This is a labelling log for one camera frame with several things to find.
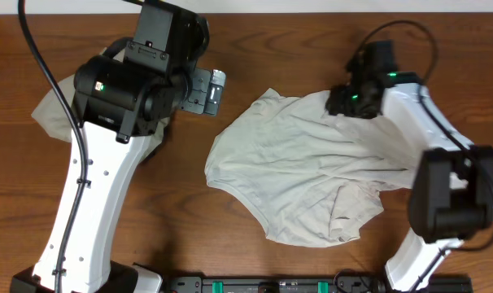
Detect white t-shirt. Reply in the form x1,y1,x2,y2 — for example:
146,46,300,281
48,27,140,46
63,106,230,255
204,83,493,248

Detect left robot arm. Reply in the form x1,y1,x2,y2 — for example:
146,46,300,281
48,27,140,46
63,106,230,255
10,1,225,292

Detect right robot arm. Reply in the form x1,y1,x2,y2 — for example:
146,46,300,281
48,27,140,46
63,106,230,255
325,40,493,292

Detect folded khaki shorts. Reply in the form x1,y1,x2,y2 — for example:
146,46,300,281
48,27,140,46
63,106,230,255
32,50,171,164

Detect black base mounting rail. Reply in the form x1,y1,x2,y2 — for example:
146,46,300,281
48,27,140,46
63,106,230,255
160,270,474,293

